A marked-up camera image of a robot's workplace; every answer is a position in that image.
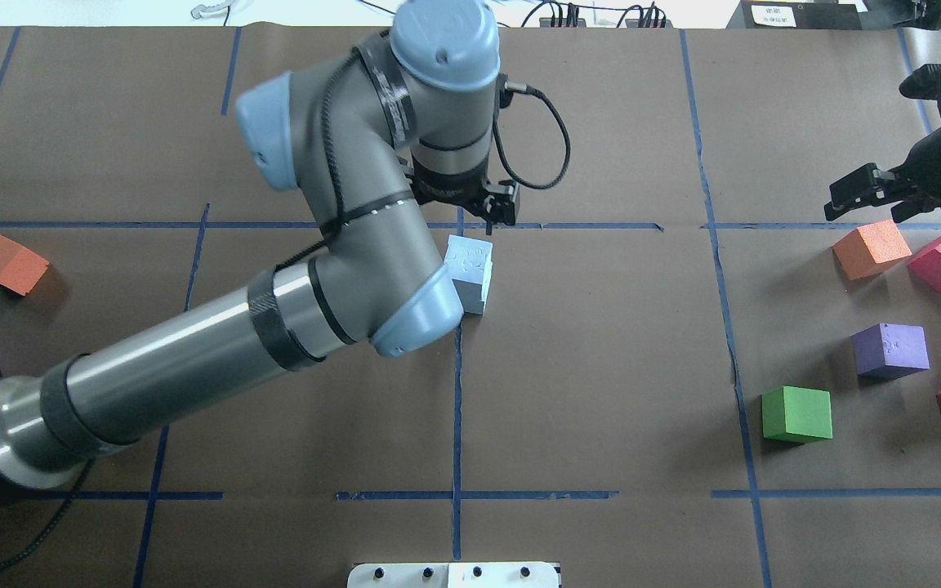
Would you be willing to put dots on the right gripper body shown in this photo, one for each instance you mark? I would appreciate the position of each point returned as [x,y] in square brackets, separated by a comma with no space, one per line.
[930,166]

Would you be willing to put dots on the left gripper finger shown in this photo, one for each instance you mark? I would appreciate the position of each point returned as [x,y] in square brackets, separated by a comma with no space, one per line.
[500,204]

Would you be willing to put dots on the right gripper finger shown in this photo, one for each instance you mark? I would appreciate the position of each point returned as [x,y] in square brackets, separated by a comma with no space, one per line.
[865,186]

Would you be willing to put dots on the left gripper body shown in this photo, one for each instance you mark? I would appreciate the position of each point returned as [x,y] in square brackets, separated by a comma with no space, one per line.
[448,190]

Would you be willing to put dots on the light blue block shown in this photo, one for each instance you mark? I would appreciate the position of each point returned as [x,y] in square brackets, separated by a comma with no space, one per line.
[470,260]

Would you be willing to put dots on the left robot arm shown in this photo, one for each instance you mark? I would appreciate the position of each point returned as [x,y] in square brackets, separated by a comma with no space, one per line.
[405,118]

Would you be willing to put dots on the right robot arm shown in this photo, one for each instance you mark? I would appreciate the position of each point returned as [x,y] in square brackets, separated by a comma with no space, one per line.
[912,188]

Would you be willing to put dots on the far orange block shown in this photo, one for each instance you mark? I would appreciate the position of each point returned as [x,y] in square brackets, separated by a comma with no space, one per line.
[871,249]

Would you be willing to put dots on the orange block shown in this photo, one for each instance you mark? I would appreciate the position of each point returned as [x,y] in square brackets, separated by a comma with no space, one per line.
[20,268]
[871,249]

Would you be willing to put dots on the far purple block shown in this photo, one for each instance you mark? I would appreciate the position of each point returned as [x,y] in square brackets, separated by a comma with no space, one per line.
[889,351]

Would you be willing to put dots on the black box device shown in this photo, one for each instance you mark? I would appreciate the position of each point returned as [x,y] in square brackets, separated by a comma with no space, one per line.
[794,15]

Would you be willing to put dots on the green block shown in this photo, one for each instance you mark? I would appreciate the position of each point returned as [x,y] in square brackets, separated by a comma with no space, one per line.
[796,415]

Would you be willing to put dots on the white pillar with base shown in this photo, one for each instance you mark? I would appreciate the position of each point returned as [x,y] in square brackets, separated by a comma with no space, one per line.
[456,574]

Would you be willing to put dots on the near orange block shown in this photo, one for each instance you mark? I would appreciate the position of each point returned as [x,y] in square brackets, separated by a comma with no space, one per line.
[20,268]

